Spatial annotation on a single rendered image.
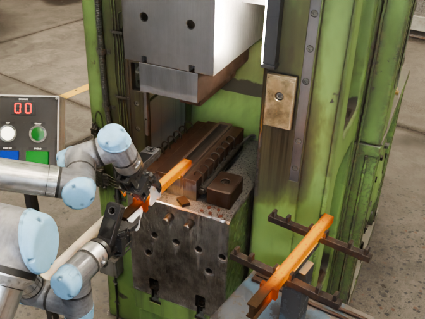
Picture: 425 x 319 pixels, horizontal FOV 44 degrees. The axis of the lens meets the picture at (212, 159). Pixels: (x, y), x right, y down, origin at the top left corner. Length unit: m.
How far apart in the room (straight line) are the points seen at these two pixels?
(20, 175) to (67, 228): 1.96
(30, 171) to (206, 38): 0.60
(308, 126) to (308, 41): 0.27
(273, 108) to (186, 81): 0.28
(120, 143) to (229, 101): 0.86
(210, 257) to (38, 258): 0.85
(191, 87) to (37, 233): 0.72
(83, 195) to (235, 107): 1.01
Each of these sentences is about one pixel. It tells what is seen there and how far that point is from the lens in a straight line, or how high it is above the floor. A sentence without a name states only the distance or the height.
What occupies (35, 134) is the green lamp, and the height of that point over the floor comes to 1.09.
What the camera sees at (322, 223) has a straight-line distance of 1.56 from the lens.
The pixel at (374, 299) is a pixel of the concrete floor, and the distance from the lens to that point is 2.86.
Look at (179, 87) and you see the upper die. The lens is 1.60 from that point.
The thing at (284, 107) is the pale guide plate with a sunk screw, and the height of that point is 1.26.
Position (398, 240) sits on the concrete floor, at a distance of 3.28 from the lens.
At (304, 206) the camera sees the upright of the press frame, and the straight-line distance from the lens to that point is 1.80.
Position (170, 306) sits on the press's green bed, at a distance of 2.07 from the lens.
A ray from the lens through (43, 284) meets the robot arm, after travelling 1.47.
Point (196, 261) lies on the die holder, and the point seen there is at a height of 0.71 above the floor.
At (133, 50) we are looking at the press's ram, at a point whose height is 1.40.
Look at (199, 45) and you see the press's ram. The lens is 1.52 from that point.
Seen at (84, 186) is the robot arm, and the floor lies 1.26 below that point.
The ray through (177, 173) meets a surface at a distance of 1.73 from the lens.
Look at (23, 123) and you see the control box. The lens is 1.88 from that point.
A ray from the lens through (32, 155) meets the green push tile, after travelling 1.86.
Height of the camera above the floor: 1.94
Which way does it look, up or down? 31 degrees down
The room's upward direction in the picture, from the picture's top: 2 degrees clockwise
